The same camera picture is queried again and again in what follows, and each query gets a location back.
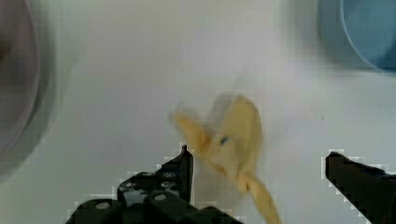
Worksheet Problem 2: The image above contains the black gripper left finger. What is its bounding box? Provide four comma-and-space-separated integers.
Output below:
65, 147, 243, 224

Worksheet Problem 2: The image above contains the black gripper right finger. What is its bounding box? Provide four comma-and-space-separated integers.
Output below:
325, 152, 396, 224

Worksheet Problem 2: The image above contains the yellow plush peeled banana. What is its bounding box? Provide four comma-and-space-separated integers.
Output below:
172, 95, 283, 224

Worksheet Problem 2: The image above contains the blue round bowl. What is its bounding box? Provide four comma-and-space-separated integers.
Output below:
318, 0, 396, 74

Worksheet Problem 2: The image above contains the grey round plate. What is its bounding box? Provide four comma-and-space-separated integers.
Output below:
0, 0, 40, 157

